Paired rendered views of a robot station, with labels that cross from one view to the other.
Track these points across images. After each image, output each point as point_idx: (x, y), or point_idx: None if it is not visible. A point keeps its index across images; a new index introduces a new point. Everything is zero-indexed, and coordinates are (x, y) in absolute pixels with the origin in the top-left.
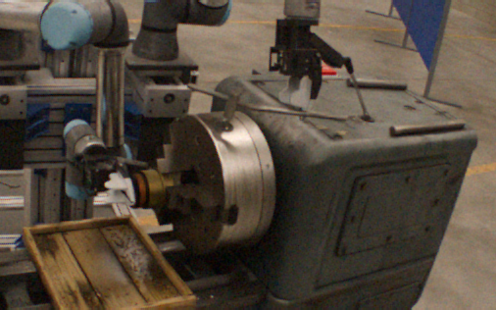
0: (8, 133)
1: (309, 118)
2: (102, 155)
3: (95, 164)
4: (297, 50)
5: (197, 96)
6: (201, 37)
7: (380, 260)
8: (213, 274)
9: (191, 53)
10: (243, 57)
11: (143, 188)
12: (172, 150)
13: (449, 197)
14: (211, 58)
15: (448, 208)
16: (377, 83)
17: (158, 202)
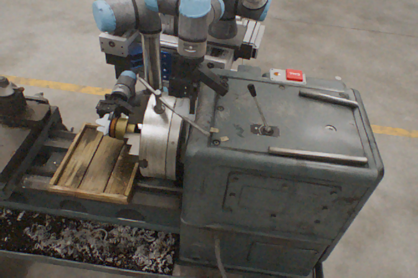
0: (120, 61)
1: (218, 119)
2: (119, 99)
3: (103, 105)
4: (175, 79)
5: (357, 40)
6: None
7: (270, 225)
8: (170, 183)
9: (376, 7)
10: (414, 15)
11: (112, 129)
12: (139, 111)
13: (344, 209)
14: (388, 13)
15: (344, 216)
16: (326, 98)
17: (121, 139)
